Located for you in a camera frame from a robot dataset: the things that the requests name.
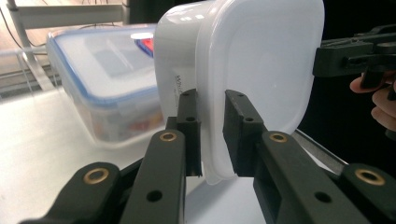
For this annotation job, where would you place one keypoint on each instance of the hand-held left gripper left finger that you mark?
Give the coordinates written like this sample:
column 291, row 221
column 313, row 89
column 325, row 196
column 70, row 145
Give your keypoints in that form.
column 190, row 140

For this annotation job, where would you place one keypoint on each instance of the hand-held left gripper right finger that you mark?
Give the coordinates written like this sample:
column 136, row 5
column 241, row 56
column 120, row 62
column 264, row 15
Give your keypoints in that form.
column 238, row 140

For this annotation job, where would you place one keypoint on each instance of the translucent white lid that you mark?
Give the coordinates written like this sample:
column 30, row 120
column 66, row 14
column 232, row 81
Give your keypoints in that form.
column 264, row 62

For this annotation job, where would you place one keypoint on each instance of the metal edge strip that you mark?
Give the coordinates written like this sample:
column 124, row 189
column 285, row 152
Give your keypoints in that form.
column 320, row 151

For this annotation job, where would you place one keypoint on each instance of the clear container with blue-rimmed lid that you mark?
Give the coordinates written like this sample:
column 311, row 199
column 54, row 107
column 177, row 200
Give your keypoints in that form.
column 102, row 77

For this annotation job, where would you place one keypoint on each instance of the grey metal stand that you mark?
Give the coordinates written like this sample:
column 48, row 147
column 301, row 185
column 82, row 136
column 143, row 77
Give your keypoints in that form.
column 71, row 14

